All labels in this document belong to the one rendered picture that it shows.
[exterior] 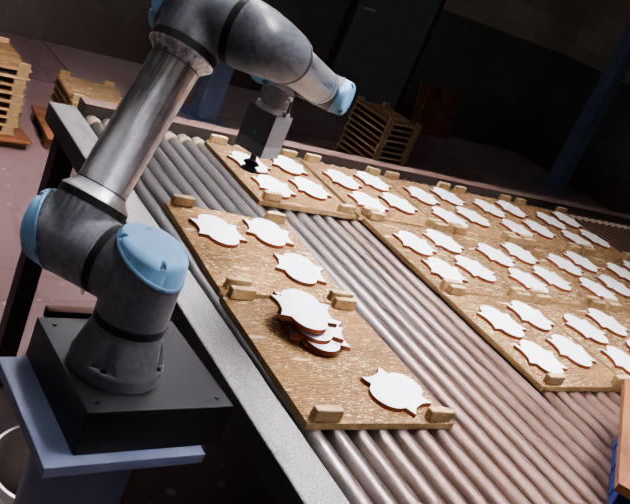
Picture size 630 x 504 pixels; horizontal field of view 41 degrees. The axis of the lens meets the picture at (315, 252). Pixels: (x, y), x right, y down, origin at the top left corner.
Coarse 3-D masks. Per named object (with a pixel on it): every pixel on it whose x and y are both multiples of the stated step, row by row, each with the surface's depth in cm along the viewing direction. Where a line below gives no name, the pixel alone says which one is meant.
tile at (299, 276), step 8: (280, 256) 201; (288, 256) 203; (296, 256) 205; (280, 264) 197; (288, 264) 199; (296, 264) 201; (304, 264) 203; (312, 264) 205; (288, 272) 195; (296, 272) 197; (304, 272) 198; (312, 272) 200; (320, 272) 204; (296, 280) 193; (304, 280) 194; (312, 280) 196; (320, 280) 198
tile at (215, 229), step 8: (200, 216) 204; (208, 216) 206; (192, 224) 201; (200, 224) 200; (208, 224) 202; (216, 224) 204; (224, 224) 206; (200, 232) 196; (208, 232) 198; (216, 232) 199; (224, 232) 201; (232, 232) 203; (216, 240) 196; (224, 240) 197; (232, 240) 199; (240, 240) 202
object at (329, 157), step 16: (80, 112) 249; (96, 112) 249; (112, 112) 252; (176, 128) 265; (192, 128) 268; (208, 128) 271; (224, 128) 278; (288, 144) 291; (320, 160) 299; (336, 160) 302; (352, 160) 306; (368, 160) 314; (400, 176) 321; (416, 176) 325; (432, 176) 330; (448, 176) 340; (480, 192) 347; (496, 192) 352; (512, 192) 359; (544, 208) 372; (576, 208) 383; (592, 208) 395; (624, 224) 408
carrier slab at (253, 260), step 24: (192, 216) 205; (216, 216) 211; (240, 216) 217; (192, 240) 193; (216, 264) 186; (240, 264) 191; (264, 264) 196; (216, 288) 178; (264, 288) 185; (288, 288) 190; (312, 288) 195; (336, 288) 200
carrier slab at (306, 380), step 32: (256, 320) 170; (352, 320) 187; (256, 352) 160; (288, 352) 163; (352, 352) 174; (384, 352) 179; (288, 384) 153; (320, 384) 157; (352, 384) 162; (352, 416) 151; (384, 416) 156; (416, 416) 160
